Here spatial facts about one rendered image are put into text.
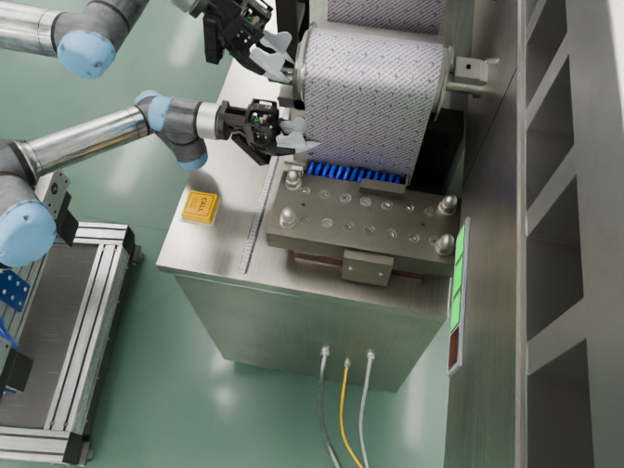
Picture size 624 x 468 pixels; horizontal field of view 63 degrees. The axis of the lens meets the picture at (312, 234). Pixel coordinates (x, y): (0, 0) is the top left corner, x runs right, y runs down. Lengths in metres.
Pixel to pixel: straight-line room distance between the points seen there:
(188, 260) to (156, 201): 1.23
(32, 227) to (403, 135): 0.72
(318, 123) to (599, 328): 0.75
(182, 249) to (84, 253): 0.96
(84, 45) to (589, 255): 0.76
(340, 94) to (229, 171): 0.44
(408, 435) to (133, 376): 1.04
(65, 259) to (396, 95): 1.53
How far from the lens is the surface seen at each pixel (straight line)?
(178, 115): 1.11
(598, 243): 0.44
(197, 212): 1.22
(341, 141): 1.07
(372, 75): 0.95
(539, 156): 0.67
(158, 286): 2.21
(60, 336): 2.03
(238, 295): 1.25
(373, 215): 1.07
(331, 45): 0.97
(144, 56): 3.04
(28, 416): 1.99
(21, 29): 1.00
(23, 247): 1.08
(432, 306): 1.14
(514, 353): 0.56
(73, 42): 0.92
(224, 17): 0.97
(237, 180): 1.28
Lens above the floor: 1.95
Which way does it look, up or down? 61 degrees down
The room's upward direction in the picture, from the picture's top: 1 degrees counter-clockwise
